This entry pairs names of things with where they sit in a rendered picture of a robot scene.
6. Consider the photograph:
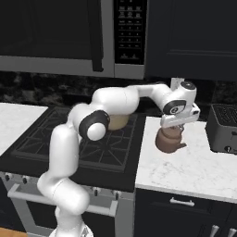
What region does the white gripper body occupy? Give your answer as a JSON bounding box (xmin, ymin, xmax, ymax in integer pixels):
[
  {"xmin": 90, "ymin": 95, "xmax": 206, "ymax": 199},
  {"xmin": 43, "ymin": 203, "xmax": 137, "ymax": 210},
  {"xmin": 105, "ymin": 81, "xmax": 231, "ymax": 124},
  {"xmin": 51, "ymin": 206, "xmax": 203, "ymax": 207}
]
[{"xmin": 159, "ymin": 112, "xmax": 194, "ymax": 130}]

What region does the brown kettle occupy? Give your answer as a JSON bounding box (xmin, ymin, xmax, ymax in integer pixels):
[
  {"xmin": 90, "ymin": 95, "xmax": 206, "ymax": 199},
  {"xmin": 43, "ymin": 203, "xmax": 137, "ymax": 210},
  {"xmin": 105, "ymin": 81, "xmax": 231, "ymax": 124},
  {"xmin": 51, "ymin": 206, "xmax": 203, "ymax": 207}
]
[{"xmin": 155, "ymin": 125, "xmax": 188, "ymax": 155}]

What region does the grey toaster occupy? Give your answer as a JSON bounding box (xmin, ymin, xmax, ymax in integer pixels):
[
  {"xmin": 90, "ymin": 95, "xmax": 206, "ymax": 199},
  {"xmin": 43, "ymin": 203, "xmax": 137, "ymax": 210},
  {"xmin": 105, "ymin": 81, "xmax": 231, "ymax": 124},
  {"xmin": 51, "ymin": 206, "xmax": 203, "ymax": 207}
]
[{"xmin": 205, "ymin": 103, "xmax": 237, "ymax": 155}]

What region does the beige pot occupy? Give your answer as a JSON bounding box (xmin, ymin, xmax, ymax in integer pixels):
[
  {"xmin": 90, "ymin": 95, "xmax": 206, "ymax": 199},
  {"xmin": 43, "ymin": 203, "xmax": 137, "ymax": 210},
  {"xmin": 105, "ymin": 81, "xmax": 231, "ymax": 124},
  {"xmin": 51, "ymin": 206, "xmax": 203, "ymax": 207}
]
[{"xmin": 107, "ymin": 113, "xmax": 130, "ymax": 131}]

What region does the black gas hob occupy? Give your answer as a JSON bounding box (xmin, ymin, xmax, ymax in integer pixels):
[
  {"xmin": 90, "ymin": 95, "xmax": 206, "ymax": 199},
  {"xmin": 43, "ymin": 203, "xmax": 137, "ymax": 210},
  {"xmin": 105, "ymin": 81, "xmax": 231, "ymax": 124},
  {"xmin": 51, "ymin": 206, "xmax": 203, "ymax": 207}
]
[{"xmin": 0, "ymin": 106, "xmax": 146, "ymax": 193}]

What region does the dark navy drawer front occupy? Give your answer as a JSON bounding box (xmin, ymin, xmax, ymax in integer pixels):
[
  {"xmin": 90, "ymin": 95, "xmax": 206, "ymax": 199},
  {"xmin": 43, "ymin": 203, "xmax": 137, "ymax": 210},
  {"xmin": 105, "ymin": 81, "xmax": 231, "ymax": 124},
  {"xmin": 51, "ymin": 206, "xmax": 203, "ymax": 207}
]
[{"xmin": 134, "ymin": 188, "xmax": 237, "ymax": 220}]

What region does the silver black microwave oven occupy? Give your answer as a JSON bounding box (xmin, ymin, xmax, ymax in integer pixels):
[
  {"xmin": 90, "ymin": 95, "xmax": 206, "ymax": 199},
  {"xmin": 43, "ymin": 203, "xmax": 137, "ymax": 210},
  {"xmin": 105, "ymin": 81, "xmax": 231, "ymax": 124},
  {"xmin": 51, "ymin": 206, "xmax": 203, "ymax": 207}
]
[{"xmin": 0, "ymin": 0, "xmax": 146, "ymax": 81}]

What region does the silver oven door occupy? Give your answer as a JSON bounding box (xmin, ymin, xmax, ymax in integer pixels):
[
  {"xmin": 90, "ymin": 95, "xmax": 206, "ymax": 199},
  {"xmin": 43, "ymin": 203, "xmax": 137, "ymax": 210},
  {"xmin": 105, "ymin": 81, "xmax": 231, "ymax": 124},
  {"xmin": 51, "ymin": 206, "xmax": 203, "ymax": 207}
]
[{"xmin": 5, "ymin": 183, "xmax": 125, "ymax": 237}]

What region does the dark navy base cupboard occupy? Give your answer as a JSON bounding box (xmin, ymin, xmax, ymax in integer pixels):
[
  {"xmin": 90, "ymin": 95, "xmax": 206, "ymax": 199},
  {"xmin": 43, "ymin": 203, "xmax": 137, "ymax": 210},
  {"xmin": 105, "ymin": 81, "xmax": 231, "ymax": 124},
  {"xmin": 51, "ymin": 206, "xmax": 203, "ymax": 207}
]
[{"xmin": 0, "ymin": 177, "xmax": 26, "ymax": 233}]

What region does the white wall socket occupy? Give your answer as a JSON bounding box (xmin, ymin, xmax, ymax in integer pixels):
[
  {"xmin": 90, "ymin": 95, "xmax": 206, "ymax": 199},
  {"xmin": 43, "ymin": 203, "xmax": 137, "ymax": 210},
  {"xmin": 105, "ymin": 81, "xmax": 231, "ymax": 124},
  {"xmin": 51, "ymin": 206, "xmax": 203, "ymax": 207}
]
[{"xmin": 170, "ymin": 77, "xmax": 185, "ymax": 92}]

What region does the silver drawer handle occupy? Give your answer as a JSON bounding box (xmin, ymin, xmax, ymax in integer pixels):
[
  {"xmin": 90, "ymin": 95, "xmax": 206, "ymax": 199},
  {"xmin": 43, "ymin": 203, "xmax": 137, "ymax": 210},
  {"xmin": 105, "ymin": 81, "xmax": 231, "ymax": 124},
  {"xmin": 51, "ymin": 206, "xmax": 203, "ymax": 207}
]
[{"xmin": 168, "ymin": 196, "xmax": 196, "ymax": 207}]

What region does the dark navy wall cupboard door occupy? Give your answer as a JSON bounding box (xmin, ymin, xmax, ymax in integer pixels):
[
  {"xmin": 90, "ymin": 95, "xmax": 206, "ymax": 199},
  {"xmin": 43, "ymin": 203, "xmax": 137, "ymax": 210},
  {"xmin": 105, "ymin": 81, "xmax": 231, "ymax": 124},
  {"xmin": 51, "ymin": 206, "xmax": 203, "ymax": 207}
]
[{"xmin": 144, "ymin": 0, "xmax": 237, "ymax": 82}]

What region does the black microwave door handle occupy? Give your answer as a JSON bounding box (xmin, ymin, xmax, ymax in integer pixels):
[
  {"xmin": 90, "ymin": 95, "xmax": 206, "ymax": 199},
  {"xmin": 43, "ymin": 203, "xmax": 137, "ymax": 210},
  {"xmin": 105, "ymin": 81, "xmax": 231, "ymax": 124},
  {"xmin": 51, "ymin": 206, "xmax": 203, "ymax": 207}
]
[{"xmin": 87, "ymin": 0, "xmax": 105, "ymax": 73}]

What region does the silver oven door handle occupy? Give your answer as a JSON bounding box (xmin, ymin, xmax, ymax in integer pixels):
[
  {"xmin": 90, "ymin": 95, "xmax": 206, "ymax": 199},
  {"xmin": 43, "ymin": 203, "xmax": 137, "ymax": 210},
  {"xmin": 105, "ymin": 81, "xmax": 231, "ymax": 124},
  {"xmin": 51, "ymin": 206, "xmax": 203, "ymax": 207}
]
[{"xmin": 6, "ymin": 183, "xmax": 119, "ymax": 218}]

